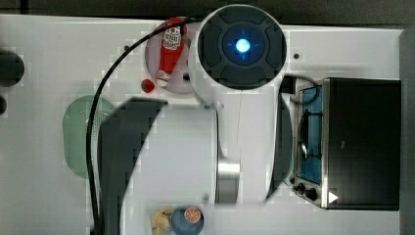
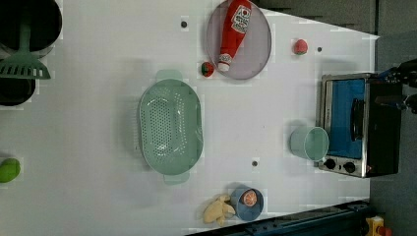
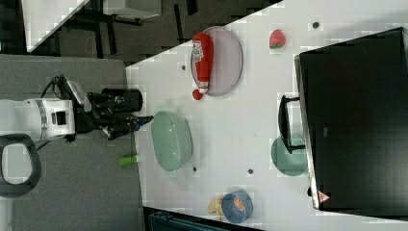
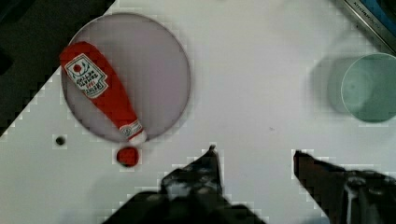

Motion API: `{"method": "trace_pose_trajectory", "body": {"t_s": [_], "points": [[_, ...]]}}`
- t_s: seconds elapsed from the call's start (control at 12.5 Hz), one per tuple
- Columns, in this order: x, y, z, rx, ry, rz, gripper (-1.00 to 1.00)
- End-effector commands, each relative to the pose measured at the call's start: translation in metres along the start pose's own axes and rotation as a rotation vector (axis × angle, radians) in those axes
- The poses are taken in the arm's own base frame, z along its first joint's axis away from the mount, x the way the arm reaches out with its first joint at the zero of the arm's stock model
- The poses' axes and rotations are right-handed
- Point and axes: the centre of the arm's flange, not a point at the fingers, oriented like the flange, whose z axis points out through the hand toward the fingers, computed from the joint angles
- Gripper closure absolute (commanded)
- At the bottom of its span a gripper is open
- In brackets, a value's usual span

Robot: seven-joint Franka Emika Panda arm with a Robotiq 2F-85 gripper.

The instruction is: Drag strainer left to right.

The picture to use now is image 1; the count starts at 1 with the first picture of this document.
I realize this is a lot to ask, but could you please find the green plastic strainer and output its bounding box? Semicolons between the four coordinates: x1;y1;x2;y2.
63;95;115;179

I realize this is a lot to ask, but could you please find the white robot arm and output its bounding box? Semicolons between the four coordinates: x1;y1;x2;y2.
97;4;288;235

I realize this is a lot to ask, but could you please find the pink round plate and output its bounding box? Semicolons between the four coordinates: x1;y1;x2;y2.
145;24;193;95

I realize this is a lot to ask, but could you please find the red ketchup bottle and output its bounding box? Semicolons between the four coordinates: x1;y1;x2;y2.
156;18;187;87

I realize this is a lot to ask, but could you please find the orange slice toy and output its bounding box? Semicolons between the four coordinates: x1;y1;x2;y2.
184;207;202;223

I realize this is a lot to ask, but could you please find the beige toy food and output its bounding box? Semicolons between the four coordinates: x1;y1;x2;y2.
151;209;173;235

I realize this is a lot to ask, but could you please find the black toaster oven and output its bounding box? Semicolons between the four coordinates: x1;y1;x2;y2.
290;77;401;211

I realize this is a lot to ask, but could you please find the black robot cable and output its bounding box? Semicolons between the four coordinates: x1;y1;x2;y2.
85;17;199;235

